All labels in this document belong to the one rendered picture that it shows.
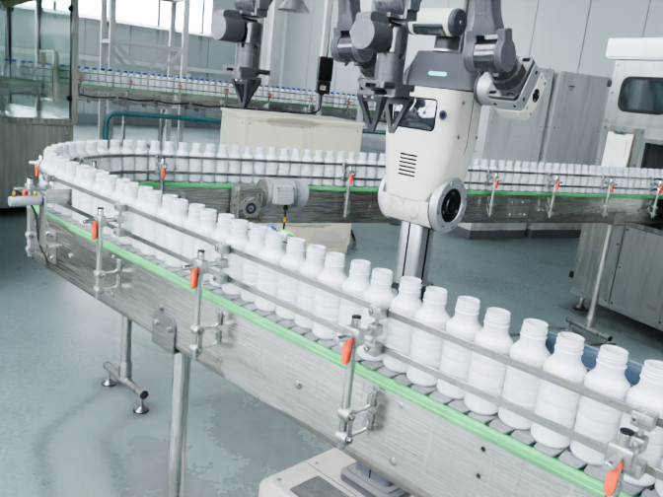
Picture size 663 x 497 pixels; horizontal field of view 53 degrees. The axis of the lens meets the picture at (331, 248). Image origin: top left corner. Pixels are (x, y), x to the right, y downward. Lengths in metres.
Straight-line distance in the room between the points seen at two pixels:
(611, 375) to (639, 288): 4.06
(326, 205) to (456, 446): 2.24
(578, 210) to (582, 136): 4.02
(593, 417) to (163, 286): 1.05
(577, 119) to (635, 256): 3.37
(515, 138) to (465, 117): 5.72
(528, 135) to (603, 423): 6.76
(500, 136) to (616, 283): 2.77
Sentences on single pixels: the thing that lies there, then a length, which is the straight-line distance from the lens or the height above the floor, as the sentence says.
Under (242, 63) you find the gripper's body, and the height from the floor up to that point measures 1.50.
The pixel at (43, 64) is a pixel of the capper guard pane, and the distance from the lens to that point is 6.61.
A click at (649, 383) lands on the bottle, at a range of 0.98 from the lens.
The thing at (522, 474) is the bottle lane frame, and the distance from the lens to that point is 1.07.
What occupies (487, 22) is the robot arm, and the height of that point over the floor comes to 1.65.
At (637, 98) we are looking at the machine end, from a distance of 5.13.
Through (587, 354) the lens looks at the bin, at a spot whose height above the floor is 0.93.
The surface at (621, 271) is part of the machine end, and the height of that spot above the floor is 0.41.
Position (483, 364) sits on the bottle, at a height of 1.08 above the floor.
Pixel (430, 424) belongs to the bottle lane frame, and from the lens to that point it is 1.13.
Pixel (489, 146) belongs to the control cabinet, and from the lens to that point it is 7.34.
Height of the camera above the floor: 1.48
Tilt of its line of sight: 14 degrees down
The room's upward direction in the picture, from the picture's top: 6 degrees clockwise
